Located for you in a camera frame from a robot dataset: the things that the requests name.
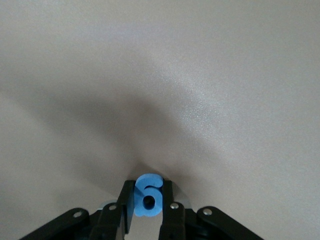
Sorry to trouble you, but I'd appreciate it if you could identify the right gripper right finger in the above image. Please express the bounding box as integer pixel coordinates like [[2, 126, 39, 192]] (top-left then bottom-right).
[[158, 179, 187, 240]]

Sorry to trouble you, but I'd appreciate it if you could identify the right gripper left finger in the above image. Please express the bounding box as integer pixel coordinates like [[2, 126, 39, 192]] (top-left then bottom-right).
[[91, 179, 136, 240]]

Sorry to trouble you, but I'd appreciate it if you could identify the blue foam number nine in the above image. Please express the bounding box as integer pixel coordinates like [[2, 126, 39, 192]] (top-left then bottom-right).
[[133, 173, 164, 218]]

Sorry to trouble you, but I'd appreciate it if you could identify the brown table cover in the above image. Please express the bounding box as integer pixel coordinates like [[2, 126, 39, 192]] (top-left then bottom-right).
[[0, 0, 320, 240]]

